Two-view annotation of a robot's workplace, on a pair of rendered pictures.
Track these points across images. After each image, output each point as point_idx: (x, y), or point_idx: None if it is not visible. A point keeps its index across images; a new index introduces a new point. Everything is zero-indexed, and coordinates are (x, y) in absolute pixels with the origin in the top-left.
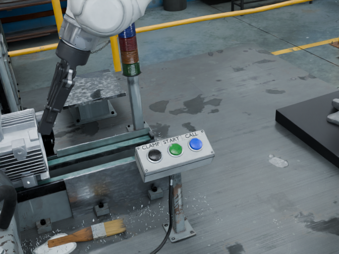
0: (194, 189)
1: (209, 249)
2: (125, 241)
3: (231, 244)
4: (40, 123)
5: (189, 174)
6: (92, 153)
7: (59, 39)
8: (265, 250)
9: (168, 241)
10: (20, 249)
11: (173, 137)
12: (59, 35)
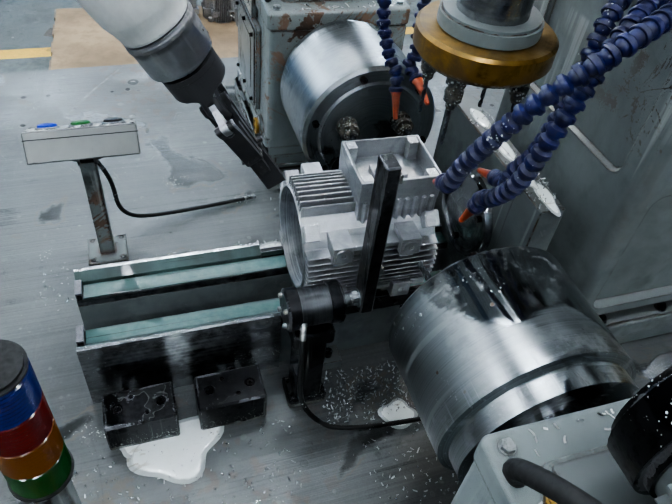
0: (47, 316)
1: (81, 221)
2: (185, 247)
3: (50, 222)
4: (276, 165)
5: (36, 353)
6: (212, 310)
7: (211, 47)
8: (16, 208)
9: (129, 239)
10: (267, 47)
11: (74, 127)
12: (208, 36)
